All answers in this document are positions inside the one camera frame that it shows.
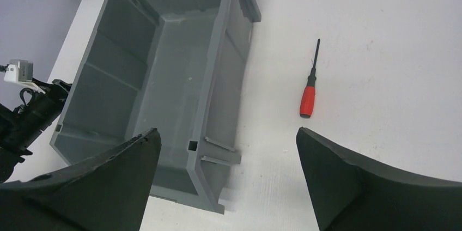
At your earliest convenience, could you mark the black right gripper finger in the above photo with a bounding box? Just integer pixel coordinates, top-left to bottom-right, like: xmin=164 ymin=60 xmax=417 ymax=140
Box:
xmin=296 ymin=127 xmax=461 ymax=230

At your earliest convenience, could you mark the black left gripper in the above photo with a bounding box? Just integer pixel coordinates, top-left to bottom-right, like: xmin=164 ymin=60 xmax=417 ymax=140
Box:
xmin=1 ymin=79 xmax=162 ymax=230

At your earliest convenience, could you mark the red black screwdriver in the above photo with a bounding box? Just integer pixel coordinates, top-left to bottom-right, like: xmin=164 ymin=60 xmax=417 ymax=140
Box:
xmin=299 ymin=39 xmax=320 ymax=118

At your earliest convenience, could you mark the grey plastic bin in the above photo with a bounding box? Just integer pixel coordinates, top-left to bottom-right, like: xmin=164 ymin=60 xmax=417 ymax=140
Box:
xmin=50 ymin=0 xmax=262 ymax=214

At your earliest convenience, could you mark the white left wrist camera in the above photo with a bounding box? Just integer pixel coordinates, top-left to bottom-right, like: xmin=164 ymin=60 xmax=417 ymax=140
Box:
xmin=4 ymin=59 xmax=45 ymax=93

